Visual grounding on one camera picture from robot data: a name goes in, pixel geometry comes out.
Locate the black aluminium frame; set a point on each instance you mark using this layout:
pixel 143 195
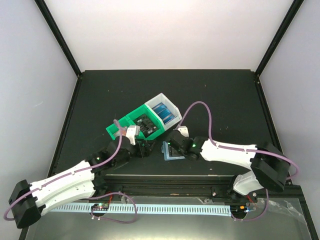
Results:
pixel 247 108

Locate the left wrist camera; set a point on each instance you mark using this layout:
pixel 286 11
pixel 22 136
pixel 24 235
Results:
pixel 131 132

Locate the blue cards stack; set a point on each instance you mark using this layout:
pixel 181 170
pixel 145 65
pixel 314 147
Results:
pixel 164 113

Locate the green front bin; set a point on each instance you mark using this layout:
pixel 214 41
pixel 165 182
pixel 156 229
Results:
pixel 124 122

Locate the small circuit board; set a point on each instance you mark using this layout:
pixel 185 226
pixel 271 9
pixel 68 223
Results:
pixel 100 207

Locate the white slotted cable duct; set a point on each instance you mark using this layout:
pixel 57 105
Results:
pixel 150 209

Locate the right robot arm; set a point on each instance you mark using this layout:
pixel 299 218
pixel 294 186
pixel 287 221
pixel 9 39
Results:
pixel 267 169

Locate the blue card holder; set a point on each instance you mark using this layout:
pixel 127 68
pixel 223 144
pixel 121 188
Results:
pixel 169 153

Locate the red white cards stack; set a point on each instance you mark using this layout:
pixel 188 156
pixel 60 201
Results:
pixel 118 133

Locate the green bin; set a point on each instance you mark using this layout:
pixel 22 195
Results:
pixel 124 122
pixel 143 109

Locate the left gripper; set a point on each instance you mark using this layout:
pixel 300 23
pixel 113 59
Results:
pixel 141 153

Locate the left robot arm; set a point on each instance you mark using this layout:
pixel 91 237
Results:
pixel 30 201

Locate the white bin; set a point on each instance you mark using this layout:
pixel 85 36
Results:
pixel 162 98

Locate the black vip cards stack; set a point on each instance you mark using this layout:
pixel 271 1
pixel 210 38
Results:
pixel 147 126

